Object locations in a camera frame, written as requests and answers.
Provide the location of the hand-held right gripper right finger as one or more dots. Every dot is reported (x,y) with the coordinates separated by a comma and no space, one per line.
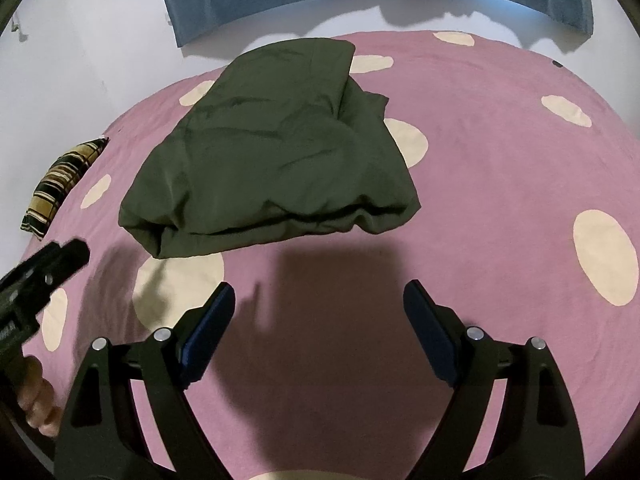
(425,330)

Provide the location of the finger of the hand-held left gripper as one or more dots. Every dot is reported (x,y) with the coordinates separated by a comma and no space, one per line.
(65,257)

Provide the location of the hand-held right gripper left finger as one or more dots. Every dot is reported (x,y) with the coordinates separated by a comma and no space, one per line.
(212,330)

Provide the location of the olive green jacket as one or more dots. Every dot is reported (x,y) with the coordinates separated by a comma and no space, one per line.
(270,160)

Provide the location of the person's left hand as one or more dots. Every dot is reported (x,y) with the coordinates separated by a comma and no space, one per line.
(40,400)

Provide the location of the striped yellow black pillow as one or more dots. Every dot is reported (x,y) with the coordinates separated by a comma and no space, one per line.
(60,185)

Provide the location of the pink bedsheet with cream dots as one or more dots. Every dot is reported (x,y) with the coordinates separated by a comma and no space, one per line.
(500,160)

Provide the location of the small wall hook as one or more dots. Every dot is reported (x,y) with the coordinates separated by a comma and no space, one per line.
(17,25)

